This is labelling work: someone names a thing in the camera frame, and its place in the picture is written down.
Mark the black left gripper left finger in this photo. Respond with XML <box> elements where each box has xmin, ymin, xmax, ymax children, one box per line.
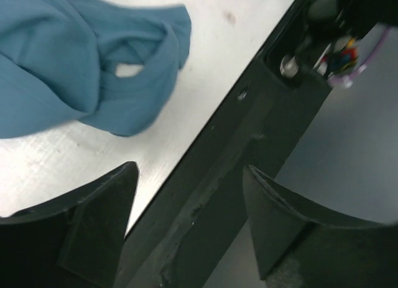
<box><xmin>1</xmin><ymin>162</ymin><xmax>139</xmax><ymax>287</ymax></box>

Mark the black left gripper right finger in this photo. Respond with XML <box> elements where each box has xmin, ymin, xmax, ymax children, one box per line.
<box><xmin>243</xmin><ymin>165</ymin><xmax>397</xmax><ymax>287</ymax></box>

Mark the teal tank top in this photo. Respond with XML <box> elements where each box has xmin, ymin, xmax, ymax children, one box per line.
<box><xmin>1</xmin><ymin>0</ymin><xmax>192</xmax><ymax>139</ymax></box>

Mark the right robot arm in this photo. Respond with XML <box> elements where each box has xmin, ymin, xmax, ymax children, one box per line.
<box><xmin>304</xmin><ymin>0</ymin><xmax>397</xmax><ymax>79</ymax></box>

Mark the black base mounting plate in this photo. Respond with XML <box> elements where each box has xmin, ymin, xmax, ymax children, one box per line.
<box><xmin>111</xmin><ymin>0</ymin><xmax>398</xmax><ymax>288</ymax></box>

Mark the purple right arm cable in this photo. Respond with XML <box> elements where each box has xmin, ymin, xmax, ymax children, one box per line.
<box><xmin>329</xmin><ymin>23</ymin><xmax>394</xmax><ymax>90</ymax></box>

